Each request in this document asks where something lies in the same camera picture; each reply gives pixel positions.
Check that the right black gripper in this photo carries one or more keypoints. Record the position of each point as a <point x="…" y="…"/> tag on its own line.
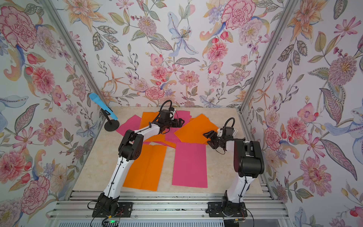
<point x="211" y="133"/>

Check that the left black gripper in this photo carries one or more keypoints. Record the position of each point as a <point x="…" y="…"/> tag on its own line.
<point x="178" y="123"/>

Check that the left aluminium corner post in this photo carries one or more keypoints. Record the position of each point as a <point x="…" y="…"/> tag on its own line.
<point x="55" y="18"/>

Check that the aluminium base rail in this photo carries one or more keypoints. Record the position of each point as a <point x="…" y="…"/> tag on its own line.
<point x="139" y="206"/>

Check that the pink paper far left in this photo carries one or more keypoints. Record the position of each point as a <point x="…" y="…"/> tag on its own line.
<point x="131" y="124"/>

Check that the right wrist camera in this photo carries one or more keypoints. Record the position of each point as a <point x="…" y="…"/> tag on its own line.
<point x="230" y="131"/>

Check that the orange paper bottom sheet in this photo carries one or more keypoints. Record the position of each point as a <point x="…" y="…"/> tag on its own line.
<point x="145" y="172"/>

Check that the orange paper sheet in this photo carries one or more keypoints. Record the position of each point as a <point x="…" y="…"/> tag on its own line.
<point x="193" y="131"/>
<point x="149" y="117"/>
<point x="145" y="172"/>

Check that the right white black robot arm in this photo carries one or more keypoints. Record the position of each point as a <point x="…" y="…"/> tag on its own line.
<point x="248" y="163"/>

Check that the blue microphone on stand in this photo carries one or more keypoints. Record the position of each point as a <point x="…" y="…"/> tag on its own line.
<point x="112" y="122"/>

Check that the right aluminium corner post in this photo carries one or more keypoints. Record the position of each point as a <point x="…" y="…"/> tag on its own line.
<point x="281" y="25"/>

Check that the aluminium corner post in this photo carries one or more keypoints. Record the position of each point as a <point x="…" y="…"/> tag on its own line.
<point x="55" y="18"/>
<point x="281" y="25"/>

